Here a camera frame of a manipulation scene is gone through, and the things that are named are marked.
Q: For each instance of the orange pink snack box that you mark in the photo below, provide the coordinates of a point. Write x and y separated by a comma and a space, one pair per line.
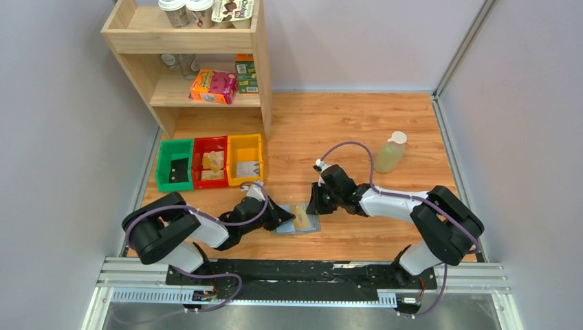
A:
214, 86

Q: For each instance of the black card in green bin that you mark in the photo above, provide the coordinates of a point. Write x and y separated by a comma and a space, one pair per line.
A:
179, 170

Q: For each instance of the green liquid bottle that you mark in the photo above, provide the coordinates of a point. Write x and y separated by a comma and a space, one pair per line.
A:
391, 153

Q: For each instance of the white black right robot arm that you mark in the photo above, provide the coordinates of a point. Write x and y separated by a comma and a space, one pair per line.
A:
449, 229

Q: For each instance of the red plastic bin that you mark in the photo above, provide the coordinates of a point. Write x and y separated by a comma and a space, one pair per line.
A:
206, 145

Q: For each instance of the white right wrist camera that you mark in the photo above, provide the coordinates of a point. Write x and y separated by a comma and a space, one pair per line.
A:
319, 167

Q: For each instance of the aluminium frame rail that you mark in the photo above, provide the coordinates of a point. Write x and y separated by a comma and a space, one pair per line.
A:
130, 295

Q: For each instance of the green carton box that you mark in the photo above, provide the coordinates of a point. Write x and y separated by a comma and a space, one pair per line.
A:
246, 74

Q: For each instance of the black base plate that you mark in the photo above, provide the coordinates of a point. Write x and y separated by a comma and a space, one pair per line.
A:
290, 280

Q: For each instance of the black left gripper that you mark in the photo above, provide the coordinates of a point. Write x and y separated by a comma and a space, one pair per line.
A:
278, 216

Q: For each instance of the chocolate pudding pack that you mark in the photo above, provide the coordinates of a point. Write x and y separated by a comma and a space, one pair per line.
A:
233, 13

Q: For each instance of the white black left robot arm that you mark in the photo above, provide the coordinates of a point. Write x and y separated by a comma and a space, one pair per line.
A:
169, 230

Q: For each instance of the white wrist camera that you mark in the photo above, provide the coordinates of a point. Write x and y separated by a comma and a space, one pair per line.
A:
254, 190
319, 167

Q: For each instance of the lower gold card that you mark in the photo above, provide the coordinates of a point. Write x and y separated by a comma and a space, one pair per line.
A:
210, 175

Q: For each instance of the yellow plastic bin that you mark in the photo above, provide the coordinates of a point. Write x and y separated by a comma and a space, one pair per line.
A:
243, 148

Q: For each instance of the silver card in yellow bin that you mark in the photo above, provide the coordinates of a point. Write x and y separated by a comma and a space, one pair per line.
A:
248, 169

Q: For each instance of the clear glass jar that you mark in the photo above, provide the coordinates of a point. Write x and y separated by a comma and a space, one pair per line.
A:
188, 65

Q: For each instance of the green plastic bin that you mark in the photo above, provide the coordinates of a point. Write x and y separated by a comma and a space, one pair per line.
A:
170, 150

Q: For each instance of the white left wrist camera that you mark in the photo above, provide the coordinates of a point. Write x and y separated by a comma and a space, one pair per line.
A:
254, 190

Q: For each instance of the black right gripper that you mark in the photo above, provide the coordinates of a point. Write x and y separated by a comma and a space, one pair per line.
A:
315, 206

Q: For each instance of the white lid paper cup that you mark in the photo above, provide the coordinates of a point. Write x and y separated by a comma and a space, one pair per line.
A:
175, 11

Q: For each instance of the wooden shelf unit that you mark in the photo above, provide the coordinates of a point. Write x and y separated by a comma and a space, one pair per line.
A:
162, 61

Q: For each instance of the upper gold card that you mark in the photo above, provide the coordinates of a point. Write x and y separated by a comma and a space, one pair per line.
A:
220, 156

